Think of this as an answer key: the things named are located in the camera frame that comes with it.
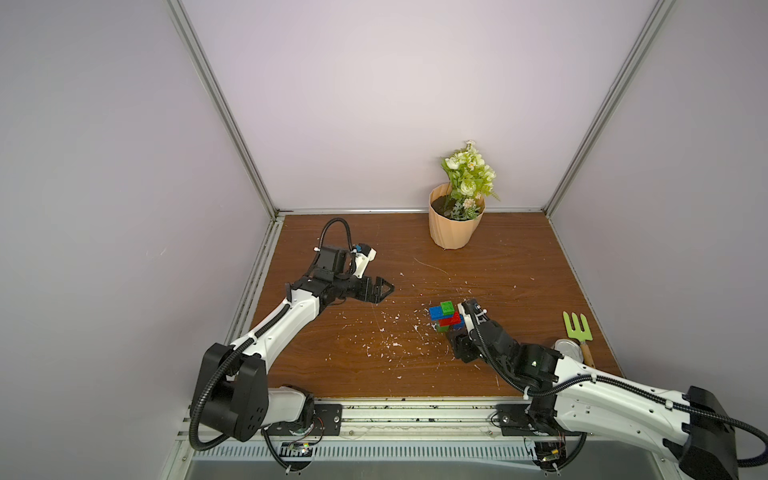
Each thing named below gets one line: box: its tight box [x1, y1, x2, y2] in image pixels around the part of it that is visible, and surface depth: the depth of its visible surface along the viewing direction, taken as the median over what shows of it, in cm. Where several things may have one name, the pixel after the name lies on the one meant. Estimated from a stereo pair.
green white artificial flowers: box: [441, 140, 500, 221], surface depth 94 cm
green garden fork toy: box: [563, 311, 595, 368], surface depth 90 cm
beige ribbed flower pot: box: [428, 183, 486, 250], surface depth 102 cm
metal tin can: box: [552, 339, 584, 363], surface depth 81 cm
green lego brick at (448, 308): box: [441, 301, 455, 316], surface depth 81 cm
